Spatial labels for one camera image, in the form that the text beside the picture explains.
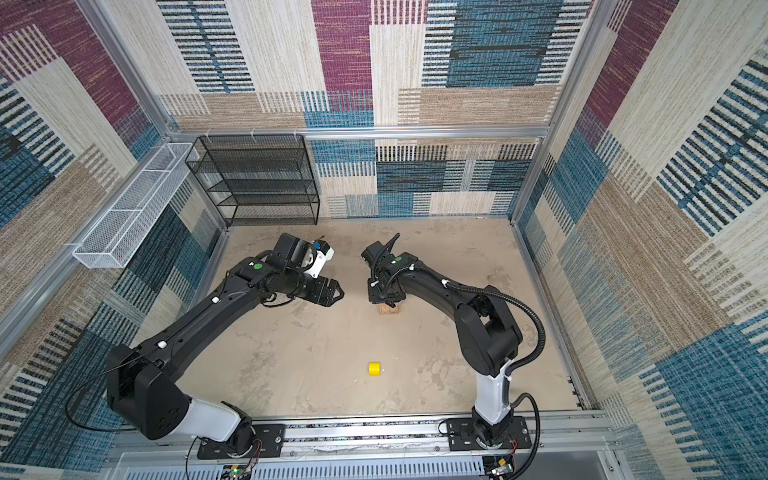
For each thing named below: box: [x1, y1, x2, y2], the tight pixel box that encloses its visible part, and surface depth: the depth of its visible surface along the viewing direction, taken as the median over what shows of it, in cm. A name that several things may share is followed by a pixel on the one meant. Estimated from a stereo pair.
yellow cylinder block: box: [368, 362, 381, 377], surface depth 85 cm
